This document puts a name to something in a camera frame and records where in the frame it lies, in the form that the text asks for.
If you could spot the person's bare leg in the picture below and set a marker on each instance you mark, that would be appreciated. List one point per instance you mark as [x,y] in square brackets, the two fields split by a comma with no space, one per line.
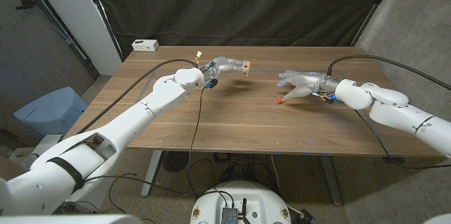
[10,167]

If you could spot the wooden block with holes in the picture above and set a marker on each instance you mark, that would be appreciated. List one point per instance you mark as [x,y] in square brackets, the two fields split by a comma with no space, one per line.
[247,66]

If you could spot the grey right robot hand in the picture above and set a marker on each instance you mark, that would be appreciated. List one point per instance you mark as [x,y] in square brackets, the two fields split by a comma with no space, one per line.
[306,81]

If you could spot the black backdrop curtain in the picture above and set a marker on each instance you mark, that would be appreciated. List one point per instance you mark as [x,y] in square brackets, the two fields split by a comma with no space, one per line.
[239,5]

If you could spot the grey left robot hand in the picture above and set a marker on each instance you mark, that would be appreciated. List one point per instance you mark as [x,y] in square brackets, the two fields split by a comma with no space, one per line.
[222,67]

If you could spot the dark grey door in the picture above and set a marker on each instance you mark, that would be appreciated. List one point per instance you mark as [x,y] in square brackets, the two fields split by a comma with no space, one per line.
[35,48]

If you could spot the grey table leg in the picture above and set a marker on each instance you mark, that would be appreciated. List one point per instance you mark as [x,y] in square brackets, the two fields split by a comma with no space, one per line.
[331,181]

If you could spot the black floor fan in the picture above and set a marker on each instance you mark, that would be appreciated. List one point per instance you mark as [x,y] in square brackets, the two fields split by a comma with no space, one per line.
[174,160]

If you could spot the black backdrop stand pole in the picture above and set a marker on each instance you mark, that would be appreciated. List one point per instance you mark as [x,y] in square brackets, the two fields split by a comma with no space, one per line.
[102,12]
[373,5]

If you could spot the blue plastic bin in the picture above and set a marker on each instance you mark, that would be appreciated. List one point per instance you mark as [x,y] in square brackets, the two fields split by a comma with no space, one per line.
[53,111]

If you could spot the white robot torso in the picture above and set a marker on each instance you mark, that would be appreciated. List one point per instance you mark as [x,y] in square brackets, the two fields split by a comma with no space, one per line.
[253,199]

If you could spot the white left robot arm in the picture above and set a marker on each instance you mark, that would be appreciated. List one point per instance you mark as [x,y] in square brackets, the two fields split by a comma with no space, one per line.
[141,111]

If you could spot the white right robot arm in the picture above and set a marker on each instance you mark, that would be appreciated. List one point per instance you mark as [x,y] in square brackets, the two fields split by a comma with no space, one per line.
[387,104]

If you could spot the grey ribbed torso module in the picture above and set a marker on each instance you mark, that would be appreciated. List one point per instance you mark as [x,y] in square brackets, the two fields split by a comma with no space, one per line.
[229,215]

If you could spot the red-headed wooden screw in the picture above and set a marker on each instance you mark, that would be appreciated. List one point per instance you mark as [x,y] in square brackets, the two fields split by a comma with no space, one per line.
[279,101]

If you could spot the white table leg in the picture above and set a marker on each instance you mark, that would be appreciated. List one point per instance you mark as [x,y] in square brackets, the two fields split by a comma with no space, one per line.
[151,174]

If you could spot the white pillar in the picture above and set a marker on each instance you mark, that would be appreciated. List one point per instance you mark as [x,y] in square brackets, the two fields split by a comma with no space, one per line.
[77,16]

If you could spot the white power strip box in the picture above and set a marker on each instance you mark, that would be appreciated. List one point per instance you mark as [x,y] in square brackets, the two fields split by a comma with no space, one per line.
[145,45]

